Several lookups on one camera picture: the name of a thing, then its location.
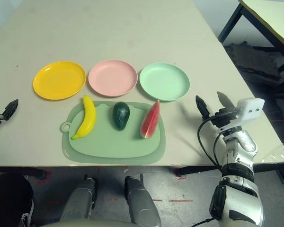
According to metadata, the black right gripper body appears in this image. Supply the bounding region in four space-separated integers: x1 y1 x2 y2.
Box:
209 106 242 133

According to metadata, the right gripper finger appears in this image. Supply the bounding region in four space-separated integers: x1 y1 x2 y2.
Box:
216 91 237 112
195 95 211 119

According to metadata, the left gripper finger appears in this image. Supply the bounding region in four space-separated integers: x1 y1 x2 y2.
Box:
2 98 19 121

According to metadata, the red watermelon slice toy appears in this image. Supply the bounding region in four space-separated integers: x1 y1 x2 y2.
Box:
140 99 161 140

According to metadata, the yellow toy banana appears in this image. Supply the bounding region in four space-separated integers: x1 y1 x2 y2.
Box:
71 95 97 140

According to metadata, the dark green toy avocado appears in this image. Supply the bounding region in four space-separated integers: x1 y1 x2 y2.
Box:
112 101 130 131

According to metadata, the mint green plastic plate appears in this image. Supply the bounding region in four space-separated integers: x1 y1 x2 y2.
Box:
139 62 191 102

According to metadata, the dark rough floor mat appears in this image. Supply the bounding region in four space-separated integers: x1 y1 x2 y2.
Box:
223 41 284 79

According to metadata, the yellow plastic plate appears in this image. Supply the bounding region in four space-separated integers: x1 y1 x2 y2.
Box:
33 61 87 101

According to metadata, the clear plastic bag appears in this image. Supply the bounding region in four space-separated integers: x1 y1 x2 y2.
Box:
261 143 284 164

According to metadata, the pink plastic plate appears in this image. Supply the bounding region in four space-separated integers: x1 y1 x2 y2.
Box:
88 59 138 97

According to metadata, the black framed side table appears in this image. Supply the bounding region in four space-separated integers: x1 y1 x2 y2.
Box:
217 0 284 100

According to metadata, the green cutting board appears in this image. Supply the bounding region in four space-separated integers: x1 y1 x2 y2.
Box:
60 101 167 164

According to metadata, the black white sneaker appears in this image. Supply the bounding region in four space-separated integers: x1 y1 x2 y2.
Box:
20 211 35 227

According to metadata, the silver left robot leg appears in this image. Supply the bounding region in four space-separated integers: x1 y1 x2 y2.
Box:
61 174 97 222

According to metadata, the silver robot leg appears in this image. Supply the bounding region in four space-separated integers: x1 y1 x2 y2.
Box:
61 174 97 222
124 176 162 225

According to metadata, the silver right robot leg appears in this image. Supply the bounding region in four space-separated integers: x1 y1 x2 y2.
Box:
124 176 162 225

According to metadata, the grey robot torso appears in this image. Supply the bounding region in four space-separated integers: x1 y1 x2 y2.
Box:
40 218 161 227

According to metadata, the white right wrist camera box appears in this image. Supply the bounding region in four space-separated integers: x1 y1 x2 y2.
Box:
236 97 265 124

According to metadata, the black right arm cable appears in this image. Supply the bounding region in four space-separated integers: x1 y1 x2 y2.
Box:
191 117 224 227

